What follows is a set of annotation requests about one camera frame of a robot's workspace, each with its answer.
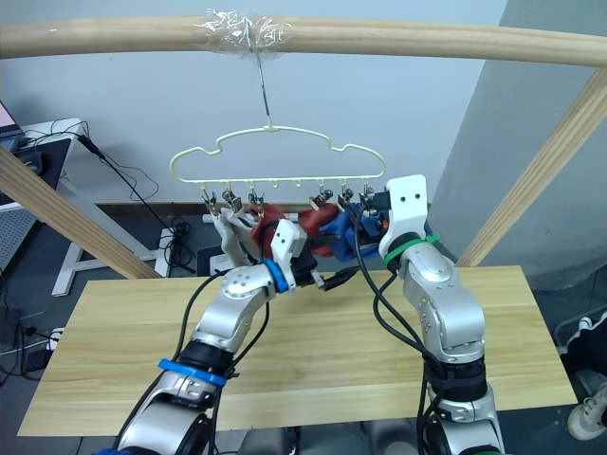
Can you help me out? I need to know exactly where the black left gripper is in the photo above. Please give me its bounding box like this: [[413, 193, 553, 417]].
[[292, 238, 360, 291]]

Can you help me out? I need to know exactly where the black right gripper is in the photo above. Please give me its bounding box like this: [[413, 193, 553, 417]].
[[359, 190, 393, 236]]

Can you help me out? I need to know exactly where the blue sock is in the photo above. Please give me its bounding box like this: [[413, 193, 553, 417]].
[[318, 208, 367, 264]]

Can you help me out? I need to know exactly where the red sock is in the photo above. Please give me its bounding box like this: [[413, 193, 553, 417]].
[[297, 203, 343, 250], [248, 203, 287, 260]]

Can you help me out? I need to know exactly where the cream plastic clip hanger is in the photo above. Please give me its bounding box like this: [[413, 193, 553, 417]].
[[168, 123, 387, 190]]

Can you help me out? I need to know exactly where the white sock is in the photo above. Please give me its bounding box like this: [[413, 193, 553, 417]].
[[212, 207, 261, 272]]

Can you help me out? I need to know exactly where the horizontal wooden rack pole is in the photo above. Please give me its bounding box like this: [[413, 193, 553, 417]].
[[0, 15, 607, 70]]

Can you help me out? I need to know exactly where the clear plastic tape wrap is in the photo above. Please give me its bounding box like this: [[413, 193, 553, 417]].
[[191, 8, 294, 62]]

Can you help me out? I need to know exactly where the dark cloth with white trim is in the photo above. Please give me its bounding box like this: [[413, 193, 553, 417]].
[[554, 302, 607, 357]]

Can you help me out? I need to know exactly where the white desk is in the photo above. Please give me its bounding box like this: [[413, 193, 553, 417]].
[[0, 118, 163, 299]]

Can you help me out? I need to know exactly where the white sneaker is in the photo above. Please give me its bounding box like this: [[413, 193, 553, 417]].
[[566, 394, 607, 442]]

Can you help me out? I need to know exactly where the black desk mat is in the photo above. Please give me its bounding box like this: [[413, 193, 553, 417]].
[[17, 139, 73, 191]]

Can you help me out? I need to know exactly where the black power adapter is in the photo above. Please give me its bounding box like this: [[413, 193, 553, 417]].
[[24, 347, 49, 374]]

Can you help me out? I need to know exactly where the perforated grey metal panel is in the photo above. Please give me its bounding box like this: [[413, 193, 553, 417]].
[[0, 203, 30, 274]]

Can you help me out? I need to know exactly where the pink monitor screen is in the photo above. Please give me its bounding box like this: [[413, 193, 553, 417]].
[[0, 100, 24, 130]]

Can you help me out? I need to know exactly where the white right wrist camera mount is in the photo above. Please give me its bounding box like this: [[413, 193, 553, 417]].
[[378, 174, 431, 260]]

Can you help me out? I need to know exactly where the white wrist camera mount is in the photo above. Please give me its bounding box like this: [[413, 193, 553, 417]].
[[269, 218, 310, 291], [378, 174, 431, 260]]

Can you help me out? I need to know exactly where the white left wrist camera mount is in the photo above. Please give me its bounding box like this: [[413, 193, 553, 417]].
[[269, 218, 310, 291]]

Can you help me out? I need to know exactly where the green wrist cable tie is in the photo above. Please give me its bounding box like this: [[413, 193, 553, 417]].
[[382, 233, 440, 269]]

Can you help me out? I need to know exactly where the small blue wrist cable tie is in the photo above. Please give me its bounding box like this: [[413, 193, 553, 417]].
[[263, 258, 291, 293]]

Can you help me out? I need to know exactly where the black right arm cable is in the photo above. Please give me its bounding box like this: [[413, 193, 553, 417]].
[[349, 208, 445, 455]]

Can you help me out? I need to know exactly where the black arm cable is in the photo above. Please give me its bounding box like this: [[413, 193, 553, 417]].
[[349, 208, 445, 455], [171, 272, 272, 455]]

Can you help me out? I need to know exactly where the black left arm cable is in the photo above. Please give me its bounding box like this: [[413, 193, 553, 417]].
[[171, 272, 272, 455]]

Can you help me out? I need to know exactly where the slanted wooden rack post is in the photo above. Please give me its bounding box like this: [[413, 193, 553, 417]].
[[456, 68, 607, 269], [0, 144, 163, 281]]

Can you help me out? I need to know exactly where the metal hanger hook wire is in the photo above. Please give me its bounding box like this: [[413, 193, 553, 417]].
[[246, 27, 273, 129]]

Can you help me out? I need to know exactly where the large blue arm cable tie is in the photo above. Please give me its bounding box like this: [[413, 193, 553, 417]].
[[157, 357, 227, 387]]

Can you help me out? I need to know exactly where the black wall cable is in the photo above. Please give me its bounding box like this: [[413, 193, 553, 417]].
[[46, 118, 163, 209]]

